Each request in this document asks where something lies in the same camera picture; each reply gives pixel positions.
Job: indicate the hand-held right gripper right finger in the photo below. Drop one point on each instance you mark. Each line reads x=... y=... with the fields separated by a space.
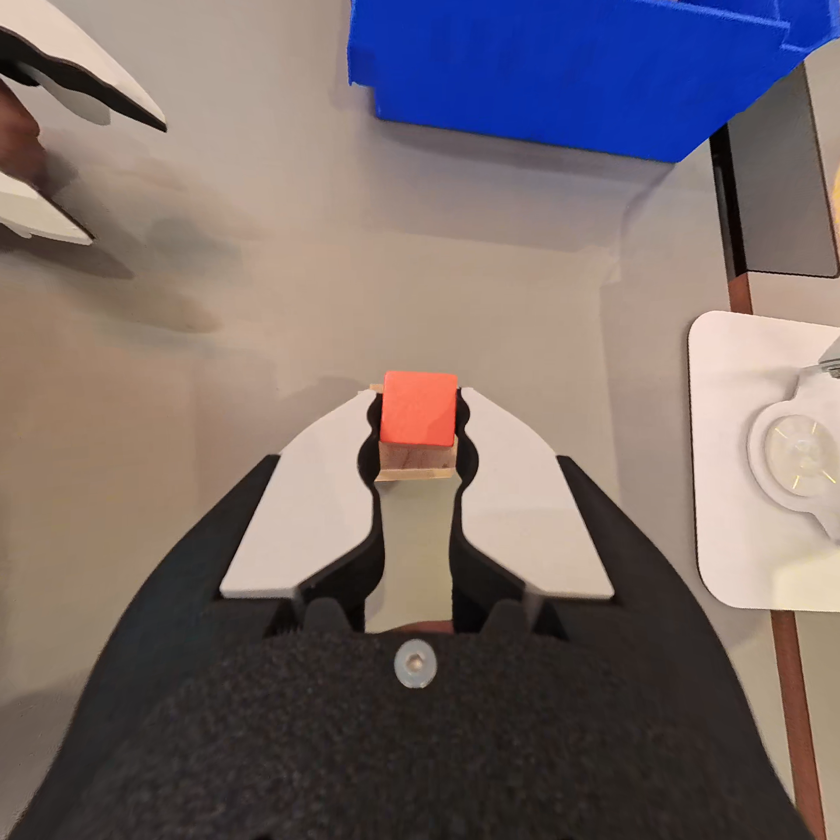
x=532 y=512

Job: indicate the red wooden cube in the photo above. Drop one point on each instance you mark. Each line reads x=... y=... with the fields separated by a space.
x=420 y=407

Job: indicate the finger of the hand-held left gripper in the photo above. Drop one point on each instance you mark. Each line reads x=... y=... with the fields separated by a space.
x=79 y=59
x=33 y=210

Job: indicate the medium wooden cube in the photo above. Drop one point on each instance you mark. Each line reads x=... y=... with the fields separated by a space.
x=418 y=462

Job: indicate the white folding stand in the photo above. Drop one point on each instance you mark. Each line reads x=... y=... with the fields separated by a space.
x=735 y=473

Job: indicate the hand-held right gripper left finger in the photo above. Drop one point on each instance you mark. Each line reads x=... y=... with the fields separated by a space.
x=302 y=512

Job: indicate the blue plastic bin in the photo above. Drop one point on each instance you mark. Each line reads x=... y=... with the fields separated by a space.
x=591 y=66

